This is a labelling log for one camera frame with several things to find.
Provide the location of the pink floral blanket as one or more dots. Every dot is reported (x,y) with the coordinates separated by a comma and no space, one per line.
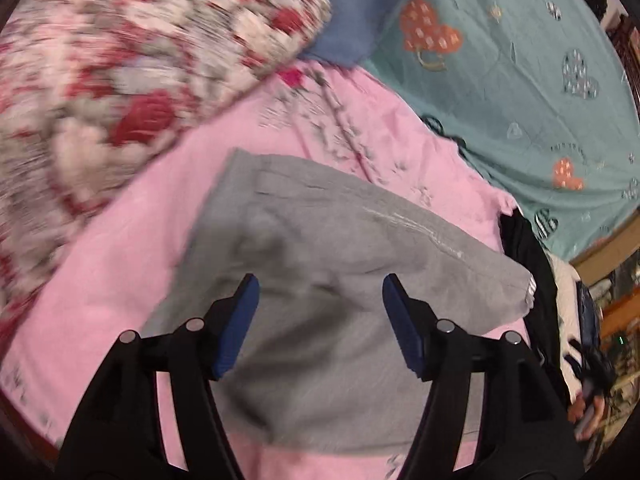
(121,266)

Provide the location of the black garment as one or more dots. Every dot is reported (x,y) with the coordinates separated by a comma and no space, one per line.
(542,321)

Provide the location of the wooden bed frame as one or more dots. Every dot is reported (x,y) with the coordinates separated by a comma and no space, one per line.
(608,254)

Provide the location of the grey sweatpants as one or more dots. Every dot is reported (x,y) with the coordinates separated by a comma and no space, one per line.
(320,369)

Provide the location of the blue striped cloth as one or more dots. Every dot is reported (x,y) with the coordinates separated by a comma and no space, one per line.
(350,5)

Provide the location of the person's right hand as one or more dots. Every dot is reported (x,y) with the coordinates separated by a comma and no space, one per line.
(577,412)

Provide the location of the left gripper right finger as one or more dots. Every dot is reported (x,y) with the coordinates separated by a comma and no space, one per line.
(524,433)

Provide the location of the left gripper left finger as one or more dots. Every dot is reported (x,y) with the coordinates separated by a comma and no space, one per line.
(115,432)

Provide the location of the white quilted mattress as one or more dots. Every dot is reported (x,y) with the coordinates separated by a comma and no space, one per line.
(566,280)

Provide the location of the teal heart bedsheet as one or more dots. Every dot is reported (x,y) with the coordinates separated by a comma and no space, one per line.
(537,99)

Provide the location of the red floral pillow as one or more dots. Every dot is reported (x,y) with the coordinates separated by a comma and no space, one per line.
(93,90)

